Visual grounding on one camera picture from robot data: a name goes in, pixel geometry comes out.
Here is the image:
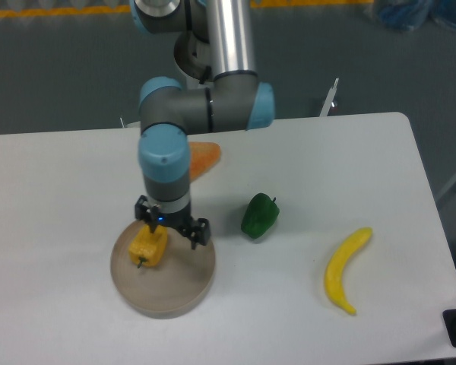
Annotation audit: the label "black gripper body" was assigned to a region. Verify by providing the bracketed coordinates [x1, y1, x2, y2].
[146, 200, 193, 233]

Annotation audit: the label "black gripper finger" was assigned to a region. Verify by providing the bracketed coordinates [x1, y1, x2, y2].
[177, 217, 211, 250]
[135, 195, 160, 233]

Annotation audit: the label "yellow bell pepper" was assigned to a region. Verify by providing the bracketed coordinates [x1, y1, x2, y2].
[128, 225, 168, 268]

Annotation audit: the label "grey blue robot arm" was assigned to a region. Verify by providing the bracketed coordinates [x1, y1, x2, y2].
[130, 1, 275, 247]

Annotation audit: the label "beige round plate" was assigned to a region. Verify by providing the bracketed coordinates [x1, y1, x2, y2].
[110, 221, 216, 319]

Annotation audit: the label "green bell pepper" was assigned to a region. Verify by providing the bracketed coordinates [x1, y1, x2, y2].
[240, 192, 280, 240]

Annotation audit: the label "orange triangular bread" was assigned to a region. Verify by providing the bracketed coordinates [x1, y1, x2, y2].
[188, 141, 221, 182]

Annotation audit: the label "yellow banana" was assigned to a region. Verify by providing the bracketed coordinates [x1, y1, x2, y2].
[323, 227, 373, 316]

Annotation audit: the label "blue plastic bags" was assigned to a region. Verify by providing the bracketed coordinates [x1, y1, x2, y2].
[372, 0, 456, 31]

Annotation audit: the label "white metal bracket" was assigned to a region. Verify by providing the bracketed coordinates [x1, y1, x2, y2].
[319, 78, 339, 117]

